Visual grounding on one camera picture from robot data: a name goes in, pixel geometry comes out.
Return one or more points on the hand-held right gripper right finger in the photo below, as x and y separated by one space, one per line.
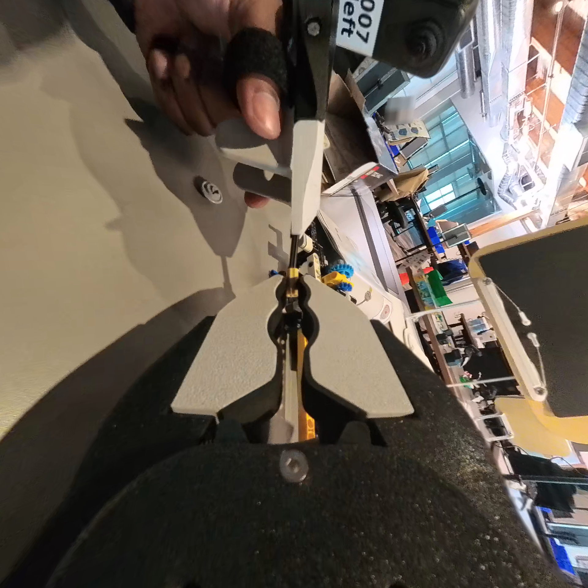
353 363

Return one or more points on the person's left hand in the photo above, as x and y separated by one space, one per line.
193 69

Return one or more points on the open instruction booklet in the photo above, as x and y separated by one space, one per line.
363 275

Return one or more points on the red orange sheet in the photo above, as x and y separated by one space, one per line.
404 278

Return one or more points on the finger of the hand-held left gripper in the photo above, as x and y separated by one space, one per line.
305 179

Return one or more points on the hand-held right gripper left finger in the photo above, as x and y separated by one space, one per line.
229 353

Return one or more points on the green cardboard box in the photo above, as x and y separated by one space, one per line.
434 287

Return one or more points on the lego vehicle model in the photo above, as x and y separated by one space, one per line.
333 278

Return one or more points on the open lego box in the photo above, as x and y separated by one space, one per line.
349 138

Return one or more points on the board with blue shapes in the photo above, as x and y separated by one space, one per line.
411 131

